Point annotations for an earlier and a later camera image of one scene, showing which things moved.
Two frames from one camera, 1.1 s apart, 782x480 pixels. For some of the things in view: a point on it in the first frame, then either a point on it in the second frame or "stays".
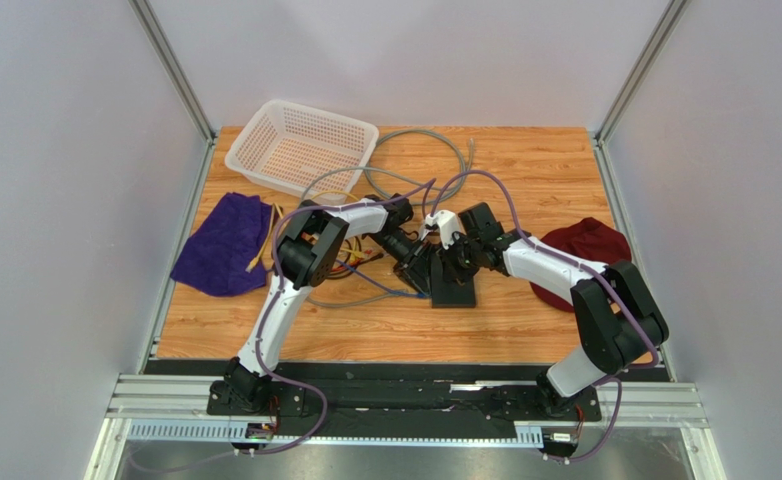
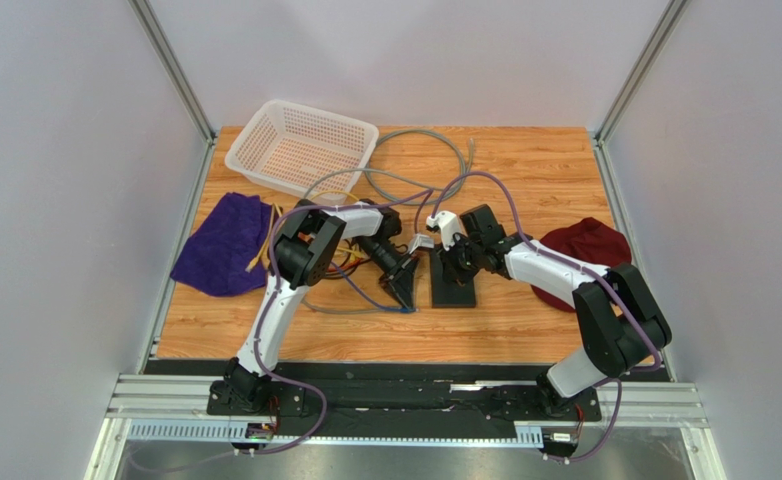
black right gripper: x=455 y=249 stays
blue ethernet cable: x=416 y=295 → x=369 y=300
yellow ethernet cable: x=274 y=206 stays
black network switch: x=449 y=294 stays
